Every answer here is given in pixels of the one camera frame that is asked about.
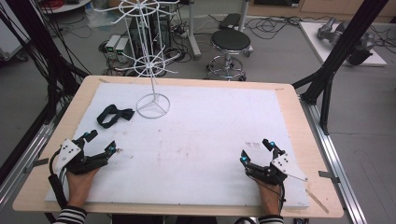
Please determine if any black computer tower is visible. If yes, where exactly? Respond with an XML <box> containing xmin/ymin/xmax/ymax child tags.
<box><xmin>130</xmin><ymin>12</ymin><xmax>172</xmax><ymax>58</ymax></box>

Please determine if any grey table leg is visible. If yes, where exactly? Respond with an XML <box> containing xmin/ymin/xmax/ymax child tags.
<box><xmin>186</xmin><ymin>0</ymin><xmax>203</xmax><ymax>61</ymax></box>

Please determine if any person's right hand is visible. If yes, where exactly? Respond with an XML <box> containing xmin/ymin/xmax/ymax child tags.
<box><xmin>256</xmin><ymin>181</ymin><xmax>283</xmax><ymax>217</ymax></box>

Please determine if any grey power supply unit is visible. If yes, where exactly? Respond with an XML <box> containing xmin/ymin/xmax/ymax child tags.
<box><xmin>105</xmin><ymin>34</ymin><xmax>121</xmax><ymax>56</ymax></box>
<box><xmin>115</xmin><ymin>37</ymin><xmax>131</xmax><ymax>63</ymax></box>

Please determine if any thick black gripper cable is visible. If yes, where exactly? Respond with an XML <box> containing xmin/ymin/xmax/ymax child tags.
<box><xmin>48</xmin><ymin>148</ymin><xmax>69</xmax><ymax>209</ymax></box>

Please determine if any metal table clip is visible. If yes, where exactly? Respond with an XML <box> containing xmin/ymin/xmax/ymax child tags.
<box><xmin>23</xmin><ymin>157</ymin><xmax>50</xmax><ymax>175</ymax></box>
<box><xmin>318</xmin><ymin>170</ymin><xmax>341</xmax><ymax>185</ymax></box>

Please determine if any aluminium rail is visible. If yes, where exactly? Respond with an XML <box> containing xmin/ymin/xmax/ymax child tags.
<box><xmin>300</xmin><ymin>95</ymin><xmax>369</xmax><ymax>224</ymax></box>
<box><xmin>0</xmin><ymin>120</ymin><xmax>61</xmax><ymax>213</ymax></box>

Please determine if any white wire display rack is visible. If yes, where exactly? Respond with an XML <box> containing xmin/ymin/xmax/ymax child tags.
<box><xmin>92</xmin><ymin>0</ymin><xmax>181</xmax><ymax>119</ymax></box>

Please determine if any black flat case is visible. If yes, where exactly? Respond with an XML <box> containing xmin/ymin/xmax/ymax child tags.
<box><xmin>219</xmin><ymin>12</ymin><xmax>242</xmax><ymax>31</ymax></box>

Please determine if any black strap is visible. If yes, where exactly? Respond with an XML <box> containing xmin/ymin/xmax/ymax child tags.
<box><xmin>96</xmin><ymin>104</ymin><xmax>136</xmax><ymax>130</ymax></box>

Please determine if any black metal frame post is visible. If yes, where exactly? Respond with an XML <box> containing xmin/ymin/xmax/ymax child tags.
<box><xmin>0</xmin><ymin>0</ymin><xmax>92</xmax><ymax>185</ymax></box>
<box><xmin>291</xmin><ymin>0</ymin><xmax>390</xmax><ymax>135</ymax></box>

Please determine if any white foam mat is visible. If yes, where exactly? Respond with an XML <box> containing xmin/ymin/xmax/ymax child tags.
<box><xmin>45</xmin><ymin>82</ymin><xmax>311</xmax><ymax>209</ymax></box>

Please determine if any person's left hand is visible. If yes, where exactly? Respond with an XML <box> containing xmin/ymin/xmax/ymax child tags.
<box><xmin>65</xmin><ymin>167</ymin><xmax>101</xmax><ymax>209</ymax></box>

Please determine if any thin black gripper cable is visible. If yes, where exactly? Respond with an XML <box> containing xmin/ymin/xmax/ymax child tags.
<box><xmin>247</xmin><ymin>175</ymin><xmax>287</xmax><ymax>217</ymax></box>

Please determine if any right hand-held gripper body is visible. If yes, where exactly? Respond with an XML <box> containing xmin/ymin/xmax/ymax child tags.
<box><xmin>244</xmin><ymin>152</ymin><xmax>308</xmax><ymax>187</ymax></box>

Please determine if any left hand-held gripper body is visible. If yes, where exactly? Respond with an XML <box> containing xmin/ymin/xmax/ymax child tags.
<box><xmin>54</xmin><ymin>138</ymin><xmax>110</xmax><ymax>175</ymax></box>

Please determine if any thin wooden stick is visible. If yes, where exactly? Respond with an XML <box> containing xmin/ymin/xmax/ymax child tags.
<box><xmin>305</xmin><ymin>188</ymin><xmax>330</xmax><ymax>215</ymax></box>

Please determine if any white floor platform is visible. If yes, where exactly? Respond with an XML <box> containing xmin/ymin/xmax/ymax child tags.
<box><xmin>298</xmin><ymin>21</ymin><xmax>389</xmax><ymax>68</ymax></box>

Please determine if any black round stool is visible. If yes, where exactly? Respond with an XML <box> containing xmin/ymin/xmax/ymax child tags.
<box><xmin>205</xmin><ymin>28</ymin><xmax>255</xmax><ymax>82</ymax></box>

